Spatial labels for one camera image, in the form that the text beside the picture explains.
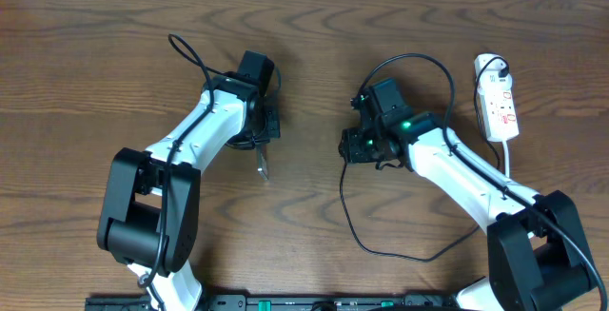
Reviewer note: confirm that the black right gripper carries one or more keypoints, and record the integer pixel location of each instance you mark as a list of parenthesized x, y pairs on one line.
[(352, 152)]

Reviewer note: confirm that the Samsung Galaxy smartphone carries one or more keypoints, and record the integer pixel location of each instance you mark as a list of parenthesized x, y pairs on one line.
[(261, 161)]

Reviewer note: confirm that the white power strip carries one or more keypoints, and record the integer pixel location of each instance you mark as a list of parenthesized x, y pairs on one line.
[(494, 92)]

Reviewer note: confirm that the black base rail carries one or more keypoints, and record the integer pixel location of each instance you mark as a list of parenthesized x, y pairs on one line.
[(233, 302)]

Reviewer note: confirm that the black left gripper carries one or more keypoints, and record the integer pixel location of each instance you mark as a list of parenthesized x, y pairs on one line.
[(273, 132)]

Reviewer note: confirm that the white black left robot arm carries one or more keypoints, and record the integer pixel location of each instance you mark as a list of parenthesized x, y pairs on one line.
[(149, 218)]

